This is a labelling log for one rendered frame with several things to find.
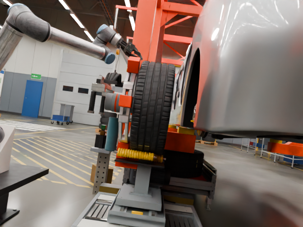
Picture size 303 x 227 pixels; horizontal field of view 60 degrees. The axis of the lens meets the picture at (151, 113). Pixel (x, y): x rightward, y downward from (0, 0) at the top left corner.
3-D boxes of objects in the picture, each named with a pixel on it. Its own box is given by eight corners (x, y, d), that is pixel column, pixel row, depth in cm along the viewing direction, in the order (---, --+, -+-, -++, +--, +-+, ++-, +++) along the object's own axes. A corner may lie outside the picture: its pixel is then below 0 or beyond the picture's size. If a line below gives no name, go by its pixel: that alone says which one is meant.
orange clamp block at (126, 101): (131, 108, 164) (130, 107, 155) (119, 106, 164) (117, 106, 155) (133, 97, 164) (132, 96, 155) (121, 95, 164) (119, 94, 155)
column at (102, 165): (103, 195, 242) (109, 150, 243) (92, 193, 242) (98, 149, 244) (104, 192, 252) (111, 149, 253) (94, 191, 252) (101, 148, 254)
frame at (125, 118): (124, 145, 163) (136, 60, 165) (114, 143, 163) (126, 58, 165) (132, 139, 217) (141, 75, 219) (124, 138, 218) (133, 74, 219)
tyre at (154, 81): (160, 156, 217) (165, 153, 152) (132, 152, 217) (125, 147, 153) (170, 80, 229) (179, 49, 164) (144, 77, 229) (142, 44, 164)
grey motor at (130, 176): (176, 209, 207) (182, 165, 208) (124, 202, 208) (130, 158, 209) (175, 202, 225) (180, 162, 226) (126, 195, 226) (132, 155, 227)
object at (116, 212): (163, 232, 161) (166, 216, 161) (106, 224, 161) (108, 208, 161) (162, 206, 211) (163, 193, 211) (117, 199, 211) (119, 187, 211)
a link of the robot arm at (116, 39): (110, 44, 196) (117, 34, 197) (115, 48, 196) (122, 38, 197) (110, 41, 187) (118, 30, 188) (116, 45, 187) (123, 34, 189)
